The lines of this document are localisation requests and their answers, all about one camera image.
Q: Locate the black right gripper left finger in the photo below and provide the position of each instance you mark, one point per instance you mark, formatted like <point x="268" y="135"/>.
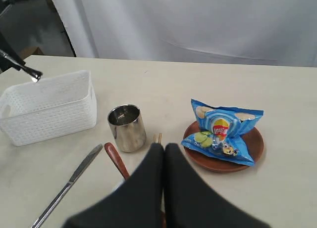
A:
<point x="135" y="204"/>

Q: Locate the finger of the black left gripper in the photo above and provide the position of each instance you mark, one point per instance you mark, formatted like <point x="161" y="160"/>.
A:
<point x="6" y="47"/>

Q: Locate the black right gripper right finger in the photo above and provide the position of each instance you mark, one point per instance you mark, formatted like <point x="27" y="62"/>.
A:
<point x="192" y="203"/>

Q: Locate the red-brown wooden spoon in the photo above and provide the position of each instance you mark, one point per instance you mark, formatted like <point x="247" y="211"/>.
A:
<point x="116" y="159"/>

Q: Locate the silver metal fork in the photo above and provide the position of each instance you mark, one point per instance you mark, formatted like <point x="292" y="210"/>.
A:
<point x="34" y="74"/>

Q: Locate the wooden chopstick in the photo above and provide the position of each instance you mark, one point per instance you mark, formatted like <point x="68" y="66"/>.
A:
<point x="155" y="138"/>
<point x="159" y="138"/>

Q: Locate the silver table knife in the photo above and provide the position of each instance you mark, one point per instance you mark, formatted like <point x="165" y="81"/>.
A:
<point x="75" y="176"/>

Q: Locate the white perforated plastic basket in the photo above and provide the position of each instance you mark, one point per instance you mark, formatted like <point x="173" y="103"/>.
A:
<point x="53" y="107"/>

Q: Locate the blue chips bag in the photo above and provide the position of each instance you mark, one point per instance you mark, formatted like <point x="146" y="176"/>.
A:
<point x="220" y="132"/>

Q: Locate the brown wooden plate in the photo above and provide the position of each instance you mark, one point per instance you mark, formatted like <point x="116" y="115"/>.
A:
<point x="255" y="145"/>

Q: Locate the brown cardboard box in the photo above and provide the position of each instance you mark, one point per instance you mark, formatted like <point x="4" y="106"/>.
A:
<point x="31" y="50"/>

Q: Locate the white backdrop curtain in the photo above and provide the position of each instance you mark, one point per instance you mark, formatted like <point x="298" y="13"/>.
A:
<point x="263" y="32"/>

